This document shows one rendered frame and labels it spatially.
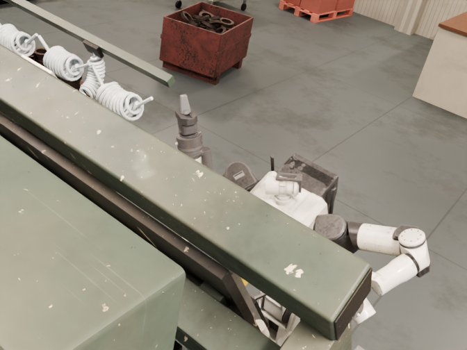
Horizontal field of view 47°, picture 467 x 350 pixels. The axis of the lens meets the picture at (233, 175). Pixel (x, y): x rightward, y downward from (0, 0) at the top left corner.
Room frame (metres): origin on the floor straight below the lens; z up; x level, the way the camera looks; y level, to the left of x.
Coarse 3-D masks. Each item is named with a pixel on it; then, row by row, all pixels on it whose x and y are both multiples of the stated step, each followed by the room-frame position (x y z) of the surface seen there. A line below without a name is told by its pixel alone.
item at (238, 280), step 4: (216, 260) 0.79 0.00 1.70; (220, 264) 0.79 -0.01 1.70; (232, 272) 0.77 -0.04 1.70; (232, 276) 0.77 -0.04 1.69; (236, 276) 0.78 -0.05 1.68; (236, 280) 0.79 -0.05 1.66; (240, 280) 0.80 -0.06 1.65; (236, 284) 0.79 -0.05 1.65; (240, 284) 0.81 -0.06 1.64; (244, 284) 0.82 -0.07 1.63; (240, 288) 0.81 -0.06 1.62; (244, 288) 0.82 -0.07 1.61; (240, 292) 0.81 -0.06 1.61; (244, 292) 0.83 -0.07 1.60; (244, 296) 0.83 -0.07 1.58; (248, 296) 0.85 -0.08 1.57; (248, 300) 0.85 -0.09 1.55; (248, 304) 0.85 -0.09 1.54; (252, 304) 0.87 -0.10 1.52; (252, 308) 0.88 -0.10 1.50; (252, 312) 0.88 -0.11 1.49; (256, 312) 0.90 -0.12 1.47; (256, 316) 0.90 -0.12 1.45
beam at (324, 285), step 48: (0, 48) 1.03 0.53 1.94; (0, 96) 0.91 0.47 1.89; (48, 96) 0.90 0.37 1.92; (96, 144) 0.79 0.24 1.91; (144, 144) 0.78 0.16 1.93; (144, 192) 0.70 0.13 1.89; (192, 192) 0.69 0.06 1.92; (240, 192) 0.69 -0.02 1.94; (192, 240) 0.68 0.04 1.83; (240, 240) 0.61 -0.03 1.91; (288, 240) 0.61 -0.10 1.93; (288, 288) 0.55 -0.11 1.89; (336, 288) 0.54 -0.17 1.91; (336, 336) 0.54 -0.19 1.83
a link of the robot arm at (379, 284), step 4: (372, 272) 1.21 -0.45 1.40; (376, 272) 1.23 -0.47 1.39; (372, 276) 1.20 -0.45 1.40; (376, 276) 1.20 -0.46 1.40; (380, 276) 1.20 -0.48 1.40; (372, 280) 1.19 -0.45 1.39; (376, 280) 1.19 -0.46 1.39; (380, 280) 1.19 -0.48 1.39; (384, 280) 1.20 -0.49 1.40; (372, 284) 1.21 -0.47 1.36; (376, 284) 1.20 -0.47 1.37; (380, 284) 1.18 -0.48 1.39; (384, 284) 1.19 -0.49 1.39; (372, 288) 1.21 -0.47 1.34; (376, 288) 1.20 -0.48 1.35; (380, 288) 1.18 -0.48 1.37; (384, 288) 1.18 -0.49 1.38; (388, 288) 1.19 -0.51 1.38; (376, 292) 1.20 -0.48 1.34; (380, 292) 1.19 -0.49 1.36; (384, 292) 1.18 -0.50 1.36
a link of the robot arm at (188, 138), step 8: (176, 112) 1.62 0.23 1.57; (192, 112) 1.60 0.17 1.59; (184, 120) 1.55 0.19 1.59; (192, 120) 1.55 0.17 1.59; (184, 128) 1.56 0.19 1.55; (192, 128) 1.57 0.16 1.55; (176, 136) 1.59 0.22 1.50; (184, 136) 1.57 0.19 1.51; (192, 136) 1.58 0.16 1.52; (200, 136) 1.59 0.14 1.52; (184, 144) 1.56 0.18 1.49; (192, 144) 1.56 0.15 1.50; (200, 144) 1.58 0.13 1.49
